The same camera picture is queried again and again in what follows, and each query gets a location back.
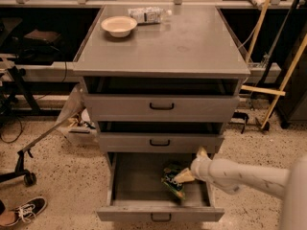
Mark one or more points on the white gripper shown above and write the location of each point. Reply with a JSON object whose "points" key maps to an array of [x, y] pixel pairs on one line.
{"points": [[200, 169]]}

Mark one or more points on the green rice chip bag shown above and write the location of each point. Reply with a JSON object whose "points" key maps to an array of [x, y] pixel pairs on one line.
{"points": [[168, 179]]}

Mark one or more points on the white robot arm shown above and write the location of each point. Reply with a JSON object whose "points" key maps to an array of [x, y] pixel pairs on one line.
{"points": [[288, 185]]}

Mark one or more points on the grey bottom drawer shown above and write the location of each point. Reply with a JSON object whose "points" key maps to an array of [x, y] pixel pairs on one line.
{"points": [[136, 191]]}

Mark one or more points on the grey drawer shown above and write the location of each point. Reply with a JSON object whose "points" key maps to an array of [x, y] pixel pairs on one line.
{"points": [[136, 191], [169, 137], [160, 99]]}

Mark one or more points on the grey middle drawer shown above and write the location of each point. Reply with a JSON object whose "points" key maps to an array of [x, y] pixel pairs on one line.
{"points": [[169, 137]]}

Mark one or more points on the grey drawer cabinet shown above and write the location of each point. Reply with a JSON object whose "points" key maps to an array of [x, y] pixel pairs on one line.
{"points": [[193, 43]]}

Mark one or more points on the grey top drawer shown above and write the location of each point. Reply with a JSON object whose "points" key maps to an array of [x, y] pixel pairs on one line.
{"points": [[160, 99]]}

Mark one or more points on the clear plastic water bottle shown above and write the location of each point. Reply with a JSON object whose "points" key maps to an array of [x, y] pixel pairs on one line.
{"points": [[149, 15]]}

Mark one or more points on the white paper bowl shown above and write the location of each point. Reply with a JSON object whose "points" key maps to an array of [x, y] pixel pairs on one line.
{"points": [[119, 26]]}

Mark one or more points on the black wheeled stand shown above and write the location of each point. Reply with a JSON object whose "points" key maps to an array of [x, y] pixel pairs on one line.
{"points": [[19, 170]]}

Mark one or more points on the black and white sneaker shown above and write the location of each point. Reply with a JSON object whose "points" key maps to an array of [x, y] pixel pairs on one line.
{"points": [[25, 212]]}

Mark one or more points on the dark box on shelf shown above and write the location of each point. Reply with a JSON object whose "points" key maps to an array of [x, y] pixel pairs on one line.
{"points": [[42, 37]]}

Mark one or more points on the wooden easel frame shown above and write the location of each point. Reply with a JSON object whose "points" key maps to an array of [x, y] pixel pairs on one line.
{"points": [[265, 125]]}

